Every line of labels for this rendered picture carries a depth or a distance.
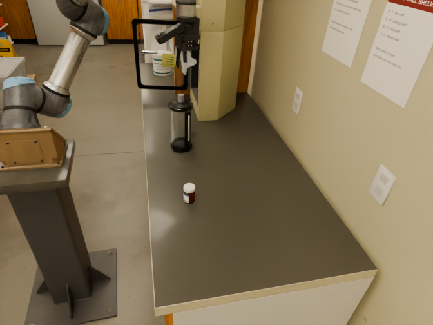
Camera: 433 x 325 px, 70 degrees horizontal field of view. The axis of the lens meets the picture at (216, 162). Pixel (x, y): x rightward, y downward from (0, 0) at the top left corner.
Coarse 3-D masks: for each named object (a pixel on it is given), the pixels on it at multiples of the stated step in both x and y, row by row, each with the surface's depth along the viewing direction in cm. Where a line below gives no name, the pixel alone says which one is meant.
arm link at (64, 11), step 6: (60, 0) 117; (66, 0) 116; (72, 0) 115; (78, 0) 116; (84, 0) 117; (60, 6) 120; (66, 6) 118; (72, 6) 118; (78, 6) 119; (66, 12) 121; (72, 12) 121; (78, 12) 123; (72, 18) 124
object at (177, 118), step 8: (192, 104) 136; (176, 112) 133; (184, 112) 134; (176, 120) 136; (184, 120) 136; (176, 128) 138; (184, 128) 138; (176, 136) 140; (184, 136) 140; (176, 144) 143; (184, 144) 143
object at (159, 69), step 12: (144, 24) 169; (144, 36) 173; (144, 48) 177; (156, 48) 177; (168, 48) 177; (144, 60) 181; (156, 60) 181; (168, 60) 181; (144, 72) 185; (156, 72) 185; (168, 72) 185; (180, 72) 186; (144, 84) 189; (156, 84) 189; (168, 84) 190; (180, 84) 190
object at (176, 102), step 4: (180, 96) 132; (176, 100) 135; (180, 100) 133; (184, 100) 136; (188, 100) 136; (172, 104) 133; (176, 104) 132; (180, 104) 132; (184, 104) 132; (188, 104) 134
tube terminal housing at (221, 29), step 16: (208, 0) 137; (224, 0) 139; (240, 0) 149; (208, 16) 141; (224, 16) 143; (240, 16) 155; (208, 32) 145; (224, 32) 147; (240, 32) 160; (208, 48) 150; (224, 48) 153; (240, 48) 167; (208, 64) 154; (224, 64) 158; (208, 80) 159; (224, 80) 164; (192, 96) 187; (208, 96) 164; (224, 96) 171; (208, 112) 170; (224, 112) 178
